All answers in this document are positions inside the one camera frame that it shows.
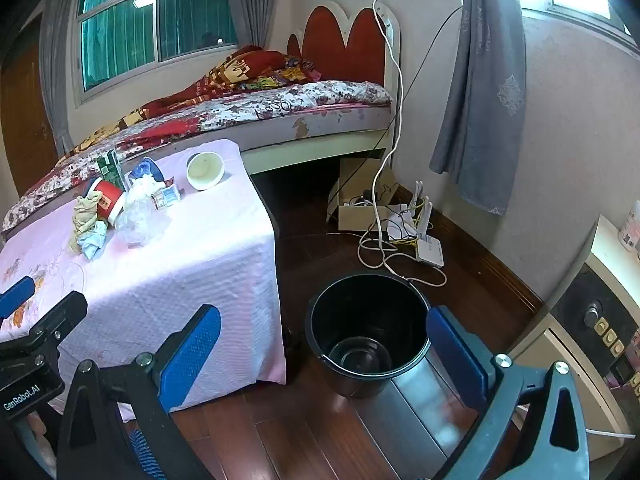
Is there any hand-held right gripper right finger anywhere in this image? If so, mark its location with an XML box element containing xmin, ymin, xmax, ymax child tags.
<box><xmin>425</xmin><ymin>305</ymin><xmax>592</xmax><ymax>480</ymax></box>

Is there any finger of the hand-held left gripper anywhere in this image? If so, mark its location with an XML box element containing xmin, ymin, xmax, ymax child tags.
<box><xmin>0</xmin><ymin>290</ymin><xmax>89</xmax><ymax>361</ymax></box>
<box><xmin>0</xmin><ymin>276</ymin><xmax>37</xmax><ymax>319</ymax></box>

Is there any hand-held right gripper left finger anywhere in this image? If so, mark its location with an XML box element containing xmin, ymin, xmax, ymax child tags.
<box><xmin>56</xmin><ymin>304</ymin><xmax>222</xmax><ymax>480</ymax></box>

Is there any light blue cloth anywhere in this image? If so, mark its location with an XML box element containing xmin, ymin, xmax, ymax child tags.
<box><xmin>80</xmin><ymin>220</ymin><xmax>109</xmax><ymax>261</ymax></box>

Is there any yellow cloth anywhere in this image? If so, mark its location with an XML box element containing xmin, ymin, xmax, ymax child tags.
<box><xmin>69</xmin><ymin>192</ymin><xmax>104</xmax><ymax>256</ymax></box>

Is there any clear plastic bag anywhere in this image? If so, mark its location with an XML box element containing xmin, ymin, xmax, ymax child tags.
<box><xmin>115</xmin><ymin>175</ymin><xmax>172</xmax><ymax>247</ymax></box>

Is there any red paper cup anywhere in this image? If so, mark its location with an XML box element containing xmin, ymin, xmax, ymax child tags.
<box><xmin>82</xmin><ymin>177</ymin><xmax>126</xmax><ymax>224</ymax></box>

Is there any black plastic bucket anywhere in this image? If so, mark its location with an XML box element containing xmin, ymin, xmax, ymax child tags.
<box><xmin>305</xmin><ymin>274</ymin><xmax>432</xmax><ymax>400</ymax></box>

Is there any green drink carton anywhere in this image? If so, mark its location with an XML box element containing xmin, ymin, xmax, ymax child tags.
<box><xmin>97</xmin><ymin>147</ymin><xmax>124</xmax><ymax>191</ymax></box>

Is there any small red white box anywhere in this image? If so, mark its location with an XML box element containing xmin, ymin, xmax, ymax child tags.
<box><xmin>151</xmin><ymin>185</ymin><xmax>182</xmax><ymax>210</ymax></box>

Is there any blue white paper bowl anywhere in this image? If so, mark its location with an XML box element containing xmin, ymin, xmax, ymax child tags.
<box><xmin>131</xmin><ymin>157</ymin><xmax>166</xmax><ymax>184</ymax></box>

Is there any pink floral tablecloth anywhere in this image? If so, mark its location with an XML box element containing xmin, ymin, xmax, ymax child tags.
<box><xmin>0</xmin><ymin>137</ymin><xmax>287</xmax><ymax>426</ymax></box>

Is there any cream bedside cabinet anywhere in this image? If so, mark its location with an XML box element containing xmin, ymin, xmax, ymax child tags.
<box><xmin>505</xmin><ymin>215</ymin><xmax>640</xmax><ymax>453</ymax></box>

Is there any blue striped clothing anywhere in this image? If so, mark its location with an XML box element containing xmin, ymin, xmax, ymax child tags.
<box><xmin>130</xmin><ymin>429</ymin><xmax>167</xmax><ymax>480</ymax></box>

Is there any white router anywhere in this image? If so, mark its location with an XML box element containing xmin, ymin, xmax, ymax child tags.
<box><xmin>387</xmin><ymin>180</ymin><xmax>445</xmax><ymax>265</ymax></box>

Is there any cardboard box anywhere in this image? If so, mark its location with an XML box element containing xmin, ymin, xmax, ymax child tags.
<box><xmin>327</xmin><ymin>157</ymin><xmax>401</xmax><ymax>231</ymax></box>

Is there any wooden door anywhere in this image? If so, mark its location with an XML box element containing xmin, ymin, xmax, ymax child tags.
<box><xmin>0</xmin><ymin>15</ymin><xmax>59</xmax><ymax>202</ymax></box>

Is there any white power strip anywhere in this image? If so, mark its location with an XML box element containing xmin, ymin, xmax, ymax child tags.
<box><xmin>345</xmin><ymin>195</ymin><xmax>391</xmax><ymax>209</ymax></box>

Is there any white pump bottle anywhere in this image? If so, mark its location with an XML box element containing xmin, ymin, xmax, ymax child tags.
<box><xmin>619</xmin><ymin>200</ymin><xmax>640</xmax><ymax>252</ymax></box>

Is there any grey patterned curtain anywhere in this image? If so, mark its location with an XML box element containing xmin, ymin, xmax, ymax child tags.
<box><xmin>430</xmin><ymin>0</ymin><xmax>529</xmax><ymax>217</ymax></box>

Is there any red printed blanket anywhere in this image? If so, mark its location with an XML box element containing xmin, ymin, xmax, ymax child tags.
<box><xmin>55</xmin><ymin>45</ymin><xmax>321</xmax><ymax>171</ymax></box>

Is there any floral bed sheet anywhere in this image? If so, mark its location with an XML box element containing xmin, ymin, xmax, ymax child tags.
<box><xmin>0</xmin><ymin>80</ymin><xmax>394</xmax><ymax>241</ymax></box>

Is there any colourful printed cloth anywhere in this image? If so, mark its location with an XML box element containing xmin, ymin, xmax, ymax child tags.
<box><xmin>270</xmin><ymin>55</ymin><xmax>322</xmax><ymax>86</ymax></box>

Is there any window with green curtain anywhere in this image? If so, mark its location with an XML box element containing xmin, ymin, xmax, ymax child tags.
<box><xmin>74</xmin><ymin>0</ymin><xmax>274</xmax><ymax>95</ymax></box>

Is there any red white heart headboard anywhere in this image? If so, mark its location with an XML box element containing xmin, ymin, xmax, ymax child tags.
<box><xmin>287</xmin><ymin>4</ymin><xmax>402</xmax><ymax>92</ymax></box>

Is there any white bed frame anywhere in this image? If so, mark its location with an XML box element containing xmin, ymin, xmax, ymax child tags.
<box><xmin>240</xmin><ymin>85</ymin><xmax>402</xmax><ymax>177</ymax></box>

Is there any long white cable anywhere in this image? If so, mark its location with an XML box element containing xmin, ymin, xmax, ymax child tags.
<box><xmin>357</xmin><ymin>0</ymin><xmax>449</xmax><ymax>289</ymax></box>

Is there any black cable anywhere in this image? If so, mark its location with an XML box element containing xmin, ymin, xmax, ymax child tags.
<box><xmin>345</xmin><ymin>7</ymin><xmax>463</xmax><ymax>197</ymax></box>

